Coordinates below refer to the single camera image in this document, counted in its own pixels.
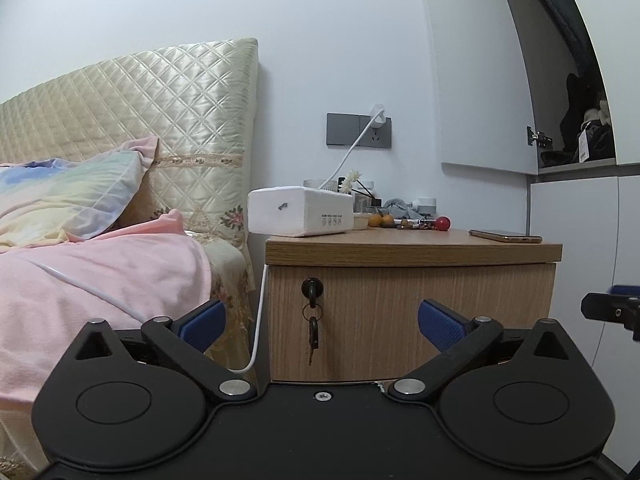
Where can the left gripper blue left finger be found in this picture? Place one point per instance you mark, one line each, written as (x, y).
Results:
(181, 344)

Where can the wooden cabinet drawer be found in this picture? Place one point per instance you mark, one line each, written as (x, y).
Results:
(369, 327)

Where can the pastel rainbow pillow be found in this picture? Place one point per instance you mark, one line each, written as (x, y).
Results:
(52, 201)

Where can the white wardrobe door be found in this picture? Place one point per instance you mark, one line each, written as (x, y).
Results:
(483, 92)

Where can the floral bed sheet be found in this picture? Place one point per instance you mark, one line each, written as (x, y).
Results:
(224, 241)

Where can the white tissue pack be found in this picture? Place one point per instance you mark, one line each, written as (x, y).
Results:
(296, 211)

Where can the white charger plug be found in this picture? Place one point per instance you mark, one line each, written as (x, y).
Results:
(378, 118)

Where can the metal door hinge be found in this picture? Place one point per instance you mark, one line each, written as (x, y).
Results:
(538, 138)

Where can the grey crumpled cloth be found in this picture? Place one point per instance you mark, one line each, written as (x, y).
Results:
(399, 209)

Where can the orange small fruits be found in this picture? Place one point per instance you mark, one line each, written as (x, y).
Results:
(381, 221)

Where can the gold smartphone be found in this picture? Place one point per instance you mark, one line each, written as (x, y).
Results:
(506, 237)

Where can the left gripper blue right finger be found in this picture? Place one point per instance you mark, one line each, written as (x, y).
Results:
(460, 342)

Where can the wooden bedside cabinet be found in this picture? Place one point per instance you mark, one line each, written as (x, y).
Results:
(387, 248)

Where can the red ball trinket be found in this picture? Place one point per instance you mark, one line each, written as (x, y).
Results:
(442, 224)

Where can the cream quilted headboard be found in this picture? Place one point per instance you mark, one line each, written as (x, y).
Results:
(198, 100)

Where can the black keys in lock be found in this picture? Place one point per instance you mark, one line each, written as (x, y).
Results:
(312, 289)

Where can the pink blanket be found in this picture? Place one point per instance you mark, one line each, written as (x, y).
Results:
(123, 276)

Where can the grey wall socket panel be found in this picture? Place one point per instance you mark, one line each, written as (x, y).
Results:
(343, 129)

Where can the white artificial flower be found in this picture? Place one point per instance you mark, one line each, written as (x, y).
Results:
(349, 181)

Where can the dark clothes in wardrobe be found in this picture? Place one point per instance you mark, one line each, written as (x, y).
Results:
(586, 127)

